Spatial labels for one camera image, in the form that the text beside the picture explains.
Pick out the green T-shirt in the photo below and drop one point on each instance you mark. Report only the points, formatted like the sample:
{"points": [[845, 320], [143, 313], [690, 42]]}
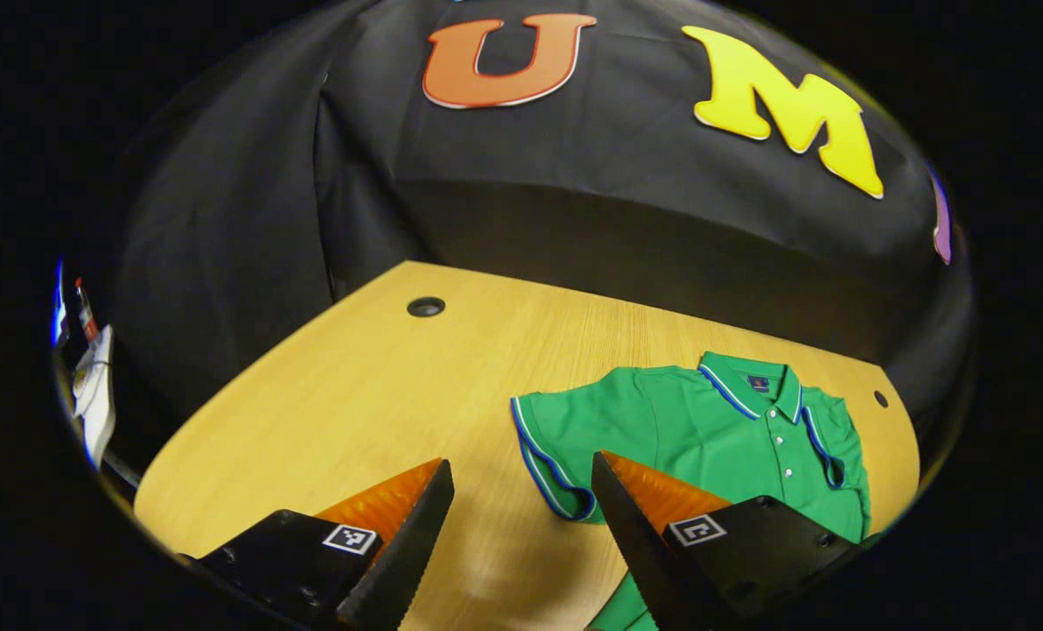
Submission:
{"points": [[688, 421]]}

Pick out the bright screen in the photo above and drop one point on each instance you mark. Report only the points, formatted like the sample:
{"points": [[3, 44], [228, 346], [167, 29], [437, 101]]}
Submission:
{"points": [[58, 307]]}

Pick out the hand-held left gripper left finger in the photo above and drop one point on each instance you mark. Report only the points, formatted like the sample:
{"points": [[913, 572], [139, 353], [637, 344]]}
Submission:
{"points": [[399, 561]]}

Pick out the white object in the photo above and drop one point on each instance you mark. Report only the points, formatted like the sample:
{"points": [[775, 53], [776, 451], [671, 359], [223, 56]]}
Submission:
{"points": [[96, 403]]}

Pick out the black backdrop cloth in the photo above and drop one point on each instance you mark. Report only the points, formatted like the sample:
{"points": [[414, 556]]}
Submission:
{"points": [[574, 193]]}

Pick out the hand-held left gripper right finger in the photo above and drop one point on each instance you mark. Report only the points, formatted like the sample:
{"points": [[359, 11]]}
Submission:
{"points": [[635, 543]]}

